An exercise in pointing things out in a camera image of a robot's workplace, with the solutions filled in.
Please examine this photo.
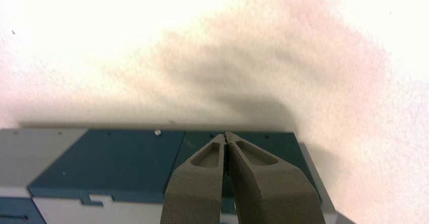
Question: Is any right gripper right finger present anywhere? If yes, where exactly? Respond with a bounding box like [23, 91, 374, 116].
[226, 132, 326, 224]

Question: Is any blue and grey control box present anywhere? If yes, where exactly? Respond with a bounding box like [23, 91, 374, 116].
[0, 127, 356, 224]

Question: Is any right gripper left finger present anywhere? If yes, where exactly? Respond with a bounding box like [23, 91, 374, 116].
[160, 133, 227, 224]

